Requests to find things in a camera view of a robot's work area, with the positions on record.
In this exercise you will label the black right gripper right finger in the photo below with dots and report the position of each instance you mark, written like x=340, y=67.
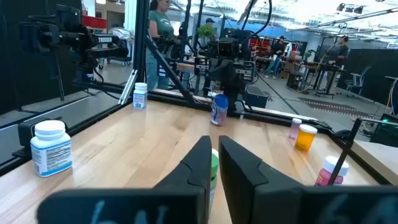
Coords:
x=264, y=202

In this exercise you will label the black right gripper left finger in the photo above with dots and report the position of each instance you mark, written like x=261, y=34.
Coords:
x=186, y=202

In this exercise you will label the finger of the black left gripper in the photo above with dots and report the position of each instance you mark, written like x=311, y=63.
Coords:
x=222, y=81
x=232, y=81

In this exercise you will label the blue-capped Tums bottle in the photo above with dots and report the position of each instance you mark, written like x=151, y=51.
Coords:
x=219, y=110

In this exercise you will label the green-capped clear bottle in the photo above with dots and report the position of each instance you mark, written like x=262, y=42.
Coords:
x=214, y=165

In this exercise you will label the pink bottle white cap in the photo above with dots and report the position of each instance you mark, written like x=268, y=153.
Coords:
x=323, y=178

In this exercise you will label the white melatonin bottle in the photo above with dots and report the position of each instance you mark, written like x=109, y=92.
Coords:
x=140, y=98
x=51, y=155

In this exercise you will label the orange pill bottle white cap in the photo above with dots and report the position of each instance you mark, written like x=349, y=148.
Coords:
x=305, y=138

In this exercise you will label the small pale pink bottle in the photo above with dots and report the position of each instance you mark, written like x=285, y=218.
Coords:
x=294, y=129

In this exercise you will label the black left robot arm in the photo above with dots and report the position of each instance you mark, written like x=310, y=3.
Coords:
x=231, y=99

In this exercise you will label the black Trossen-lettered robot arm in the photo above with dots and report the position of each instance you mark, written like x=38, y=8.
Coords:
x=104, y=40

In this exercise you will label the dark computer tower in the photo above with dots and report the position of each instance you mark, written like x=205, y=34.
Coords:
x=256, y=97

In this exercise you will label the green leafy potted plant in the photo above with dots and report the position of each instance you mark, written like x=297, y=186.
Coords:
x=206, y=31

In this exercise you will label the person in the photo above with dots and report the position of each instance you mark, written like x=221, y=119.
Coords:
x=210, y=21
x=277, y=49
x=160, y=25
x=340, y=53

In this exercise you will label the black standing desk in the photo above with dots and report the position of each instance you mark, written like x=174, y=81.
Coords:
x=326, y=70

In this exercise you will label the red cabinet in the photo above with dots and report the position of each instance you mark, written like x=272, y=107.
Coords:
x=93, y=21

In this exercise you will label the grey office chair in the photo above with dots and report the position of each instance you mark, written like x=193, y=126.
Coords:
x=357, y=81

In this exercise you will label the black partition panel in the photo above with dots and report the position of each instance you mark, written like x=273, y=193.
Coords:
x=376, y=74
x=12, y=77

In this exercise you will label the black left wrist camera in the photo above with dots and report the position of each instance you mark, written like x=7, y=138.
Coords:
x=228, y=48

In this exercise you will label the wooden shelf black metal frame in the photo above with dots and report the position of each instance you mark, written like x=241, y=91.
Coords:
x=377, y=157

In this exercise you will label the black camera box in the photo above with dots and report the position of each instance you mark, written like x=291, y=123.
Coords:
x=25, y=133

